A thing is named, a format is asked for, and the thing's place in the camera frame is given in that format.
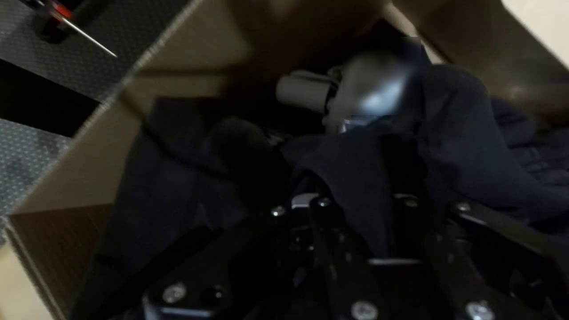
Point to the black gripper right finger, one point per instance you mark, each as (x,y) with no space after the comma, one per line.
(474,259)

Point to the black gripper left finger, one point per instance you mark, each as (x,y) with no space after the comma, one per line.
(237,266)

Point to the black cloth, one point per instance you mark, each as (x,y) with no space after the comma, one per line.
(474,135)

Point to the white cardboard box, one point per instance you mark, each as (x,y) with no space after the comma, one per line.
(77,177)

